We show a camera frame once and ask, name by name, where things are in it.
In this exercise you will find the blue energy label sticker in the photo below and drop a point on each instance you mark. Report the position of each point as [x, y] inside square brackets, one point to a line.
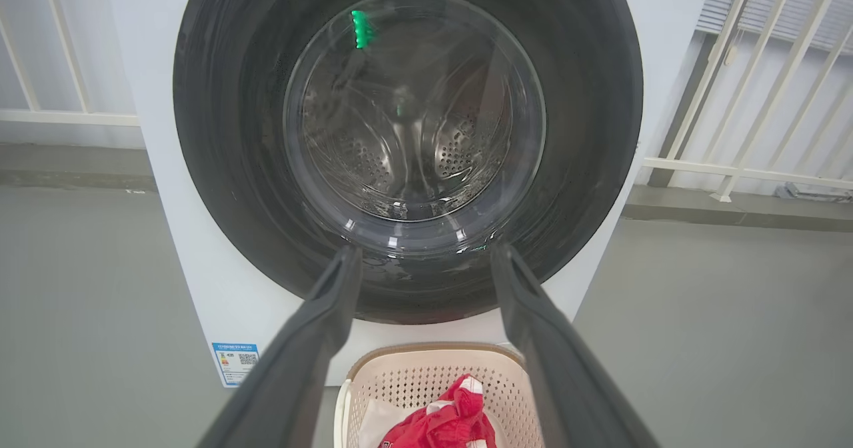
[236, 363]

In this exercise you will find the black washer door glass window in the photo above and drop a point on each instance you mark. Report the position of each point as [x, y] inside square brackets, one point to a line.
[233, 134]

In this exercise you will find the red garment with white trim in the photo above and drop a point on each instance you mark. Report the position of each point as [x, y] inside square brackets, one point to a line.
[440, 421]

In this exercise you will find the white metal railing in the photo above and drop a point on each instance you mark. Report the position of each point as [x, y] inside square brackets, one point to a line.
[733, 168]
[66, 117]

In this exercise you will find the cream laundry basket brown rim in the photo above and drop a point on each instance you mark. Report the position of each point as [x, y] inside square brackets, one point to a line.
[413, 374]

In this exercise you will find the white front-load washing machine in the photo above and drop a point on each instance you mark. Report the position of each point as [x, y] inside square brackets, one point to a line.
[173, 234]

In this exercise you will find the grey window blind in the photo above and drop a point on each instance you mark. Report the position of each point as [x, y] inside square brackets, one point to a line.
[800, 8]

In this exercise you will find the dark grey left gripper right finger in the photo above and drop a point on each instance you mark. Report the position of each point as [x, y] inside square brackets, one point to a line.
[560, 374]

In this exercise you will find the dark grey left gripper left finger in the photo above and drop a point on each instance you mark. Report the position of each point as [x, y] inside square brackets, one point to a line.
[300, 374]

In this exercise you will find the stainless steel washing machine drum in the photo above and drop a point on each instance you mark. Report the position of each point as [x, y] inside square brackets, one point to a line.
[413, 134]

